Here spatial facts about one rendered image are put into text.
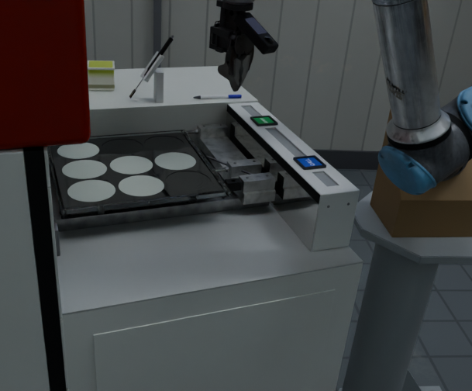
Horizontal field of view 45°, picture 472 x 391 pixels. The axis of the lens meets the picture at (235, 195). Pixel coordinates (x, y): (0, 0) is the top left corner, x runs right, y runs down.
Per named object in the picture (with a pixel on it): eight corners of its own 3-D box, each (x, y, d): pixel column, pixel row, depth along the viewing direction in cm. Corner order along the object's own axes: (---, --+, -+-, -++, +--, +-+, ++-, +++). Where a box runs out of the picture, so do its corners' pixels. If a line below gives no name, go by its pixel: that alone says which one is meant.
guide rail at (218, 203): (56, 232, 122) (54, 219, 120) (54, 227, 123) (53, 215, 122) (269, 205, 139) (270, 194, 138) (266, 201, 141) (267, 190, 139)
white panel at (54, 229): (52, 406, 82) (23, 151, 63) (22, 165, 148) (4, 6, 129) (74, 401, 83) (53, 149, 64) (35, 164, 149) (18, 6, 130)
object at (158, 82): (142, 104, 153) (142, 55, 147) (139, 99, 156) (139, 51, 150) (165, 103, 155) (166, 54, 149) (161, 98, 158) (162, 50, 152)
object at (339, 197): (311, 252, 122) (321, 195, 115) (224, 149, 167) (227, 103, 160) (349, 246, 125) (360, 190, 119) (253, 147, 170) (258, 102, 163)
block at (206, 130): (200, 138, 157) (201, 128, 156) (196, 133, 160) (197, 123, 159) (227, 136, 160) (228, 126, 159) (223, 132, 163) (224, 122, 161)
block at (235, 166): (230, 177, 138) (232, 166, 136) (225, 171, 140) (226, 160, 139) (261, 174, 140) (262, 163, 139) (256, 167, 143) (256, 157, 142)
